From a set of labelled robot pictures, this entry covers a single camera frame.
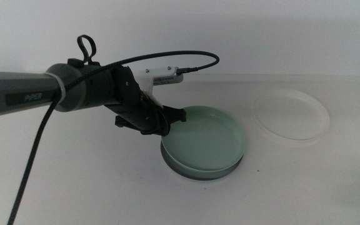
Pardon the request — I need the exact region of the black braided cable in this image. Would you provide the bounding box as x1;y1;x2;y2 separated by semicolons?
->
6;50;221;225

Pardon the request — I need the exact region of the pale green shallow bowl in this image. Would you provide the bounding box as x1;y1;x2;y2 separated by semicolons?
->
161;105;248;172

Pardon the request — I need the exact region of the white shallow bowl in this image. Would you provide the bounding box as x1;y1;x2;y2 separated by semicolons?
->
251;87;331;145

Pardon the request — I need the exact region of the white cable tie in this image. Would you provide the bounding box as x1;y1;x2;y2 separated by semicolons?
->
46;72;67;101

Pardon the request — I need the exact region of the black cable tie loop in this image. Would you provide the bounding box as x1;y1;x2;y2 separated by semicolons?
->
76;34;98;65

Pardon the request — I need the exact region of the white-mounted wrist camera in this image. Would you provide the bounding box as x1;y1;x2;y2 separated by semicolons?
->
132;66;184;109

